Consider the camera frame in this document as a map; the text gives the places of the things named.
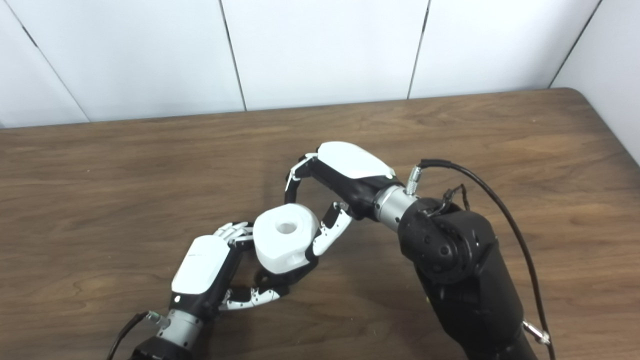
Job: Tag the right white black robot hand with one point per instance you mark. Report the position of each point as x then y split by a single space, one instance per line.
355 170

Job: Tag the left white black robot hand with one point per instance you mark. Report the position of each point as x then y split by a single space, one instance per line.
202 265

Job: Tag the round white piece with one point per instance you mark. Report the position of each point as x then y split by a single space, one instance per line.
285 240

